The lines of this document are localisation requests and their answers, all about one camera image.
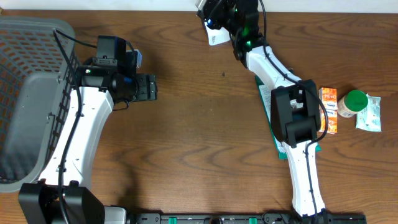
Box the green white package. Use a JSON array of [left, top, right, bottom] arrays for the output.
[[256, 77, 321, 160]]

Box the orange small box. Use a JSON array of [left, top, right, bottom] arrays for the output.
[[319, 110, 338, 134], [318, 87, 338, 111]]

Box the green lid jar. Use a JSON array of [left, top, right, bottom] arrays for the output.
[[337, 90, 368, 118]]

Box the mint green snack packet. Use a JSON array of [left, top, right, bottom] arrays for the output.
[[356, 94, 382, 132]]

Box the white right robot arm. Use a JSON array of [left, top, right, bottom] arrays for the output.
[[196, 0, 325, 223]]

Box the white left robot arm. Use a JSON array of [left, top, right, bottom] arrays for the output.
[[18, 35, 157, 223]]

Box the white barcode scanner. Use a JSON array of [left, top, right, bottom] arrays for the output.
[[195, 0, 233, 47]]

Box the grey plastic basket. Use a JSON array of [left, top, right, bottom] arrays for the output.
[[1, 16, 79, 193]]

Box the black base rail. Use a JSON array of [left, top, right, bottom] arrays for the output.
[[127, 211, 367, 224]]

